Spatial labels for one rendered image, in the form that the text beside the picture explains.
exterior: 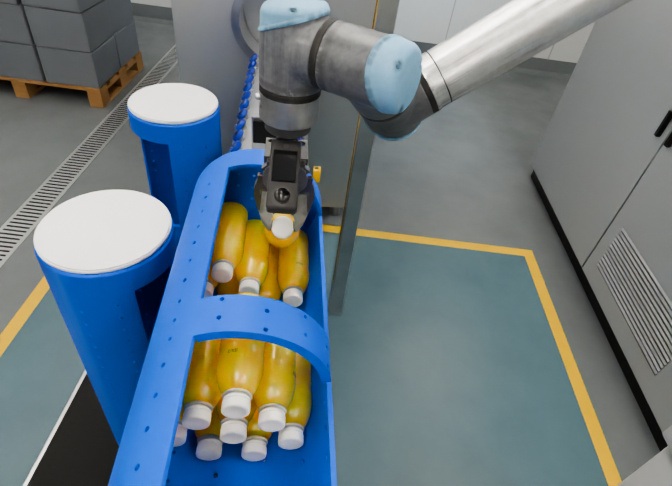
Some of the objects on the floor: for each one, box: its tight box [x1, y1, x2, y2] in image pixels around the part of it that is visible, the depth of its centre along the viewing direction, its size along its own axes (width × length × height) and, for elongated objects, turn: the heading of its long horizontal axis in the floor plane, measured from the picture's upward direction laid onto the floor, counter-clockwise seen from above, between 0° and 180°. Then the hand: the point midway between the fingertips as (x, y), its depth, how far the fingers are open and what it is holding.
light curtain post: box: [329, 0, 403, 315], centre depth 169 cm, size 6×6×170 cm
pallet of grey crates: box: [0, 0, 144, 108], centre depth 336 cm, size 120×80×119 cm
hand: (282, 227), depth 82 cm, fingers closed on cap, 4 cm apart
